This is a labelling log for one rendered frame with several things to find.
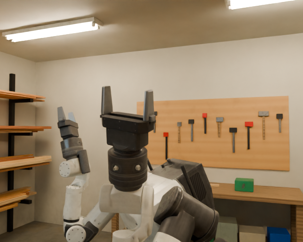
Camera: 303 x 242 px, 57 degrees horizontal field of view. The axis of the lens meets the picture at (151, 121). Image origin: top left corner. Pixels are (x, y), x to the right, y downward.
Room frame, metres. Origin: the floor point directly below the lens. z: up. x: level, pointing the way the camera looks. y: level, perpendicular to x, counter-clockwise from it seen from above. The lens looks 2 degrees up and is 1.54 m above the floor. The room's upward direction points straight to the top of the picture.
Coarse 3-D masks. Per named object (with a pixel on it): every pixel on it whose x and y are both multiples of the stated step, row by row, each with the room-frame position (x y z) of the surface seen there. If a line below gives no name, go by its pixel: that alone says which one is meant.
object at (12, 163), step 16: (0, 96) 3.83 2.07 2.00; (16, 96) 3.83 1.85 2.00; (32, 96) 4.03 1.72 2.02; (0, 128) 3.52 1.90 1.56; (16, 128) 3.75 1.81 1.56; (32, 128) 4.01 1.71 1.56; (48, 128) 4.31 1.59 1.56; (0, 160) 3.61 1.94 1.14; (16, 160) 3.84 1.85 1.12; (32, 160) 4.11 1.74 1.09; (48, 160) 4.28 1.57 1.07; (16, 192) 4.08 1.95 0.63; (32, 192) 4.36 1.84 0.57; (0, 208) 3.58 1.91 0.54
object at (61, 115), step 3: (57, 108) 1.17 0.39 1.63; (60, 108) 1.17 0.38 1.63; (57, 111) 1.17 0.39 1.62; (60, 111) 1.16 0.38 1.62; (63, 111) 1.17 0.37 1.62; (60, 114) 1.16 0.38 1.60; (63, 114) 1.16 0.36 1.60; (60, 117) 1.16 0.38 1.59; (63, 117) 1.16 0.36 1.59; (60, 120) 1.15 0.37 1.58
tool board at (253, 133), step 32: (288, 96) 3.36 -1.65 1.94; (160, 128) 3.95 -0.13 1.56; (192, 128) 3.76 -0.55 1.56; (224, 128) 3.63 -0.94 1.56; (256, 128) 3.49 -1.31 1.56; (288, 128) 3.36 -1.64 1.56; (160, 160) 3.95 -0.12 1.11; (192, 160) 3.78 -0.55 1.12; (224, 160) 3.63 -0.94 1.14; (256, 160) 3.49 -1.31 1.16; (288, 160) 3.36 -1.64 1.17
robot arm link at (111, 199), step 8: (112, 176) 0.61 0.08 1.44; (120, 176) 0.60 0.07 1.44; (136, 176) 0.60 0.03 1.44; (144, 176) 0.62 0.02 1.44; (104, 184) 0.66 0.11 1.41; (112, 184) 0.66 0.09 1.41; (120, 184) 0.60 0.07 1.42; (128, 184) 0.60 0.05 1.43; (136, 184) 0.60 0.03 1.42; (144, 184) 0.67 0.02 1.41; (104, 192) 0.64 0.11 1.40; (112, 192) 0.63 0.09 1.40; (120, 192) 0.62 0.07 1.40; (128, 192) 0.62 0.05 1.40; (136, 192) 0.62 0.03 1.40; (104, 200) 0.63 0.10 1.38; (112, 200) 0.63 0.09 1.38; (120, 200) 0.62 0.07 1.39; (128, 200) 0.62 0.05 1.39; (136, 200) 0.62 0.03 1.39; (104, 208) 0.64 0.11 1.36; (112, 208) 0.63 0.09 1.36; (120, 208) 0.63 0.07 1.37; (128, 208) 0.63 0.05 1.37; (136, 208) 0.63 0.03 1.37
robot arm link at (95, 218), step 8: (96, 208) 1.16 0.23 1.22; (88, 216) 1.17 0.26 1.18; (96, 216) 1.15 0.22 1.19; (104, 216) 1.15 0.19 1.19; (112, 216) 1.17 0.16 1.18; (88, 224) 1.14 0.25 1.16; (96, 224) 1.15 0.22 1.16; (104, 224) 1.17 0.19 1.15; (72, 232) 1.12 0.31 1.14; (80, 232) 1.12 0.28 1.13; (88, 232) 1.13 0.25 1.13; (96, 232) 1.14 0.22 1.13; (72, 240) 1.12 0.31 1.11; (80, 240) 1.12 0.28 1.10; (88, 240) 1.13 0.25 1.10
